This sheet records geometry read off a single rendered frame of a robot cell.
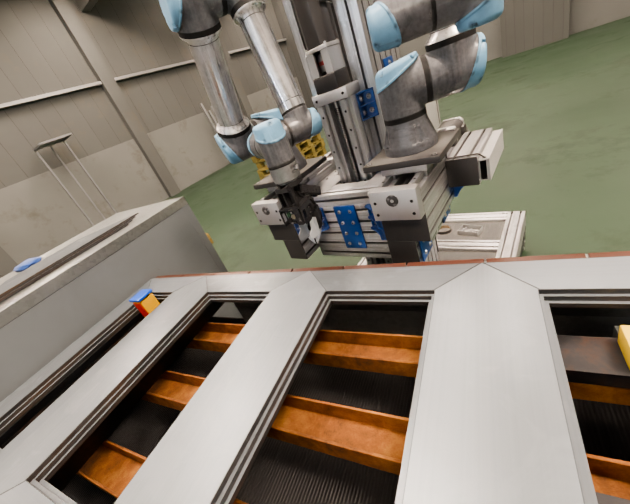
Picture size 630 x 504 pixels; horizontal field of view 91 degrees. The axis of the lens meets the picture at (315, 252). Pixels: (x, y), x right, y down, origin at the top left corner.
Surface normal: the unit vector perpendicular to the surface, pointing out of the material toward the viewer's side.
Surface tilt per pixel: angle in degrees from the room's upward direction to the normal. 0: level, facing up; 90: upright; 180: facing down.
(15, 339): 90
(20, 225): 90
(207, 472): 0
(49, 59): 90
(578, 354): 0
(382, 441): 0
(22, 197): 90
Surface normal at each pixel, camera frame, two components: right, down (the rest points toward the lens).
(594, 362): -0.34, -0.82
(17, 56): 0.78, 0.03
